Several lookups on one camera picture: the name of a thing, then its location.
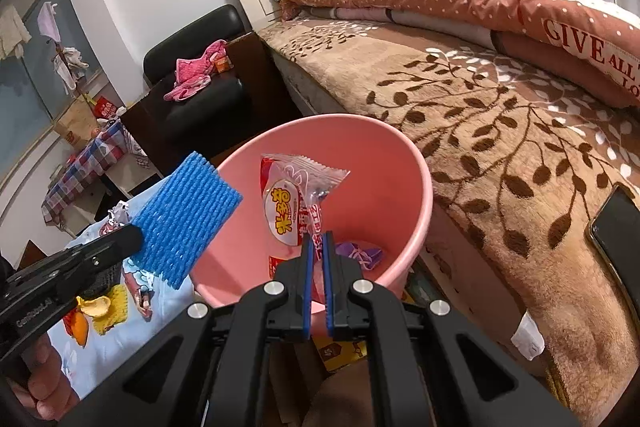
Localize white hanging garments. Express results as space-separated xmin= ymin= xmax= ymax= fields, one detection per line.
xmin=55 ymin=47 xmax=90 ymax=88

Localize brown paper bag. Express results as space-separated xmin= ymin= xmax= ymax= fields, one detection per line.
xmin=52 ymin=99 xmax=98 ymax=148

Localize blue foam fruit net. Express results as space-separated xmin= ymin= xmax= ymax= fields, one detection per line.
xmin=129 ymin=151 xmax=244 ymax=292

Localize brown leaf-pattern blanket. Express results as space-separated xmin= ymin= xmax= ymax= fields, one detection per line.
xmin=257 ymin=14 xmax=640 ymax=427

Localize bright orange peel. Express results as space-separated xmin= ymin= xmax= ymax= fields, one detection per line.
xmin=62 ymin=311 xmax=93 ymax=348

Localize yellow foam fruit net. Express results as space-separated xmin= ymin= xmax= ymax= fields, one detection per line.
xmin=92 ymin=284 xmax=128 ymax=335

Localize plaid tablecloth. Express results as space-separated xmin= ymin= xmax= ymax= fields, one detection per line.
xmin=41 ymin=119 xmax=128 ymax=223

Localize red plastic bag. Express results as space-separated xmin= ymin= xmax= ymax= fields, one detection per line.
xmin=94 ymin=96 xmax=118 ymax=120

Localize pink plastic bucket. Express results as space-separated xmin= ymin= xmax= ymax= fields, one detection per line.
xmin=190 ymin=113 xmax=434 ymax=315

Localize dark wooden nightstand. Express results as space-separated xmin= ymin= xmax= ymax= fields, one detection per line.
xmin=227 ymin=32 xmax=303 ymax=122

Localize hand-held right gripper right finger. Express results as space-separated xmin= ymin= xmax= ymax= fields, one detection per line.
xmin=322 ymin=231 xmax=581 ymax=427

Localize purple candy wrapper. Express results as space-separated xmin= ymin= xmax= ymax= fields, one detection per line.
xmin=334 ymin=241 xmax=383 ymax=273

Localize clear red snack wrapper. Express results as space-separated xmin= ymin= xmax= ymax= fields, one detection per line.
xmin=260 ymin=153 xmax=351 ymax=280

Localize black leather armchair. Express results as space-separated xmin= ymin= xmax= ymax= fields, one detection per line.
xmin=142 ymin=4 xmax=246 ymax=142

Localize pink dotted clothing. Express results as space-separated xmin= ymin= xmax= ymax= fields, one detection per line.
xmin=164 ymin=39 xmax=228 ymax=102

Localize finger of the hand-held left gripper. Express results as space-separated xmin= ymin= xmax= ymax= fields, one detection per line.
xmin=65 ymin=224 xmax=144 ymax=280

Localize person's left hand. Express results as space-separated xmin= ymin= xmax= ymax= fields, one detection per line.
xmin=12 ymin=334 xmax=81 ymax=419

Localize light blue printed tablecloth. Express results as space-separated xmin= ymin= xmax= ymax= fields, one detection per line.
xmin=47 ymin=202 xmax=196 ymax=403

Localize dotted brown floral quilt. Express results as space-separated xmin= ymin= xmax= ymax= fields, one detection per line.
xmin=280 ymin=0 xmax=640 ymax=108

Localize white bed tag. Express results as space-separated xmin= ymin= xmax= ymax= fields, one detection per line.
xmin=511 ymin=314 xmax=546 ymax=360

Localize black smartphone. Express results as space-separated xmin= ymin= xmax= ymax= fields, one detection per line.
xmin=585 ymin=182 xmax=640 ymax=308

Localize cream hanging garment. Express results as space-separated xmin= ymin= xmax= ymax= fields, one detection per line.
xmin=0 ymin=4 xmax=32 ymax=60

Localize dark wooden cabinet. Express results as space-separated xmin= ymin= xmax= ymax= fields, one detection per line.
xmin=120 ymin=79 xmax=173 ymax=178

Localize white lace cloth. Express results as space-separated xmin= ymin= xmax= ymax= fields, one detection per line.
xmin=122 ymin=127 xmax=151 ymax=170

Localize pale orange peel piece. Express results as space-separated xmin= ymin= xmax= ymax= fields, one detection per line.
xmin=76 ymin=296 xmax=112 ymax=319

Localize lilac hanging garment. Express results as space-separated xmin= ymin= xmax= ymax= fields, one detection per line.
xmin=37 ymin=2 xmax=63 ymax=42

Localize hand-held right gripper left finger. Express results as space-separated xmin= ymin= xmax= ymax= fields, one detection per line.
xmin=60 ymin=234 xmax=316 ymax=427

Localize yellow cardboard box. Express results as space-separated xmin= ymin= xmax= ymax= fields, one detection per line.
xmin=320 ymin=337 xmax=371 ymax=373

